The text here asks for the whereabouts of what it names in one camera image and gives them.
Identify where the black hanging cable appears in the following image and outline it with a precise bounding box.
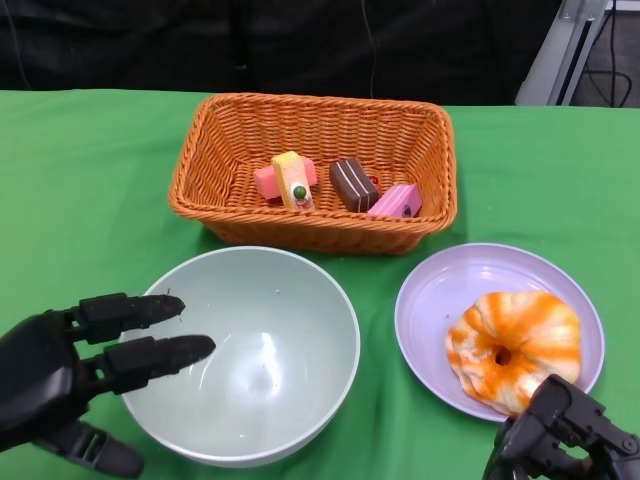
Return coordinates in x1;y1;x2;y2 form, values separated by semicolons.
362;0;381;99

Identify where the chocolate cake piece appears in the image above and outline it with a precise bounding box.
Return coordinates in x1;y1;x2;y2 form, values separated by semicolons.
328;157;380;214

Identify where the pink cake slice with cherry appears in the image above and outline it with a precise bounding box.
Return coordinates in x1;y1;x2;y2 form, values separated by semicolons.
368;183;424;220

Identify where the small pink cake slice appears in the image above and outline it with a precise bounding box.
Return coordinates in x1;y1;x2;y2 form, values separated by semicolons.
253;158;319;201

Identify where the grey-green bowl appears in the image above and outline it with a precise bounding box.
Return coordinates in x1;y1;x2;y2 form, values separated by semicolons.
119;246;361;469

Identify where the green tablecloth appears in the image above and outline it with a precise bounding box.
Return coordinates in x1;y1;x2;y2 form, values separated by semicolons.
0;87;640;480

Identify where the black backdrop cloth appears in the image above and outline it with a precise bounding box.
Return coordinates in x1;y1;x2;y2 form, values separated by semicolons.
0;0;554;106

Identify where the orange wicker basket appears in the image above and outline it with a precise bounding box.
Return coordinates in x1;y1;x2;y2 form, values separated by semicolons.
168;92;459;256

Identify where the black stand pole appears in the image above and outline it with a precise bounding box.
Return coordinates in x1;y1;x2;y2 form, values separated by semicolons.
232;0;251;94

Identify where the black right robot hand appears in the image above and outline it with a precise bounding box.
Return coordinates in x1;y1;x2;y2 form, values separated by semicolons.
482;374;640;480

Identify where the pale lavender plate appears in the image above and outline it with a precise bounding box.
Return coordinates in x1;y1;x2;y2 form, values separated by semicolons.
393;243;606;424

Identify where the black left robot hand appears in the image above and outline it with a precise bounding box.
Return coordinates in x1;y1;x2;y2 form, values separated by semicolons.
0;293;217;479

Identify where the yellow layered cake slice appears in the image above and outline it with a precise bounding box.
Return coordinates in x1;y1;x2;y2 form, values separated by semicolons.
272;152;315;210

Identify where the black floor cable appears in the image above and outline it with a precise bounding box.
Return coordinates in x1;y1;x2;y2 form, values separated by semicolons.
584;9;640;107

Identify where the oval orange striped bread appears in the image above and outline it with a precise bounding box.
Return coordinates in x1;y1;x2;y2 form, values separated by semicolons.
446;291;583;394

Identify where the grey aluminium frame post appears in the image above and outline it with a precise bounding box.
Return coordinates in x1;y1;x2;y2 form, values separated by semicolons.
514;0;619;106

